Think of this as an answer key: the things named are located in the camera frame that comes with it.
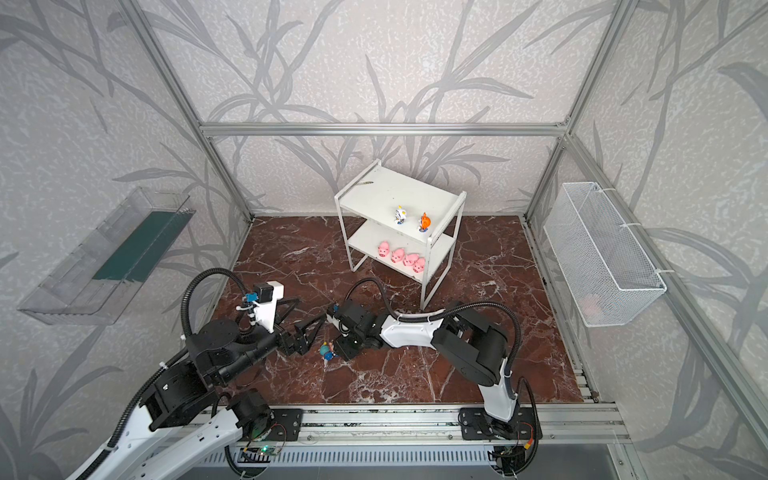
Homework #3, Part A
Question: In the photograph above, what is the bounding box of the white hooded Doraemon figure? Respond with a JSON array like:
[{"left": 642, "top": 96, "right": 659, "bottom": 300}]
[{"left": 395, "top": 206, "right": 407, "bottom": 225}]

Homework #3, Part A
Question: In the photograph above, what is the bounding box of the white two-tier shelf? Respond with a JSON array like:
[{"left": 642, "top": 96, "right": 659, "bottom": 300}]
[{"left": 334, "top": 160, "right": 467, "bottom": 310}]

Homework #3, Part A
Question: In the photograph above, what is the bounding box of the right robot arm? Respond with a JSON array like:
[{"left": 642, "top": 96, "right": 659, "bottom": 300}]
[{"left": 327, "top": 300, "right": 541, "bottom": 448}]

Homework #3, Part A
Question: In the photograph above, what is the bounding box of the pink toy in basket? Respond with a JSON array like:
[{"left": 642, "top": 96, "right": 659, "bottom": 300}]
[{"left": 580, "top": 294, "right": 604, "bottom": 323}]

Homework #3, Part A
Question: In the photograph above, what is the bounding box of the white wire mesh basket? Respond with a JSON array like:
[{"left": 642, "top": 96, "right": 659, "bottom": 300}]
[{"left": 544, "top": 182, "right": 667, "bottom": 328}]

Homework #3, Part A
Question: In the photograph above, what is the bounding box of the clear plastic wall bin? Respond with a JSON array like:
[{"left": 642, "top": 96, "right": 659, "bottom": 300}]
[{"left": 18, "top": 187, "right": 196, "bottom": 326}]

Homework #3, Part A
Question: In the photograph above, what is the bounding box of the teal hooded Doraemon figure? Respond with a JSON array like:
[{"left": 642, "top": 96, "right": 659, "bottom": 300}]
[{"left": 319, "top": 342, "right": 336, "bottom": 361}]

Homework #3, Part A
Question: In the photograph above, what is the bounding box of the orange hooded Doraemon figure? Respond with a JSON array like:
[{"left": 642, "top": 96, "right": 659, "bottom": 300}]
[{"left": 419, "top": 213, "right": 431, "bottom": 232}]

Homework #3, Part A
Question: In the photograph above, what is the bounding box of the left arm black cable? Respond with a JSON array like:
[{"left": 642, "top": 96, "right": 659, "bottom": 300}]
[{"left": 71, "top": 267, "right": 248, "bottom": 480}]

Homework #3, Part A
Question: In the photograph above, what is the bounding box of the pink pig toy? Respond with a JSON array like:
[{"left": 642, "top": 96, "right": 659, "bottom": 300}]
[
  {"left": 377, "top": 241, "right": 391, "bottom": 258},
  {"left": 413, "top": 257, "right": 426, "bottom": 274},
  {"left": 390, "top": 248, "right": 405, "bottom": 263},
  {"left": 403, "top": 253, "right": 420, "bottom": 267}
]

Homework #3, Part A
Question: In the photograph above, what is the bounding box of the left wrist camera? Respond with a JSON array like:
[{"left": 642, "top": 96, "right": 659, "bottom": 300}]
[{"left": 238, "top": 281, "right": 284, "bottom": 333}]

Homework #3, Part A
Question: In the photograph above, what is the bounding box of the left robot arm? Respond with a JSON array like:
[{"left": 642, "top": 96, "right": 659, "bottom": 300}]
[{"left": 72, "top": 315, "right": 326, "bottom": 479}]

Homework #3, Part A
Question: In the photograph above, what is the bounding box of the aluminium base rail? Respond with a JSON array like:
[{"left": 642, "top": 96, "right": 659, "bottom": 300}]
[{"left": 128, "top": 403, "right": 625, "bottom": 450}]

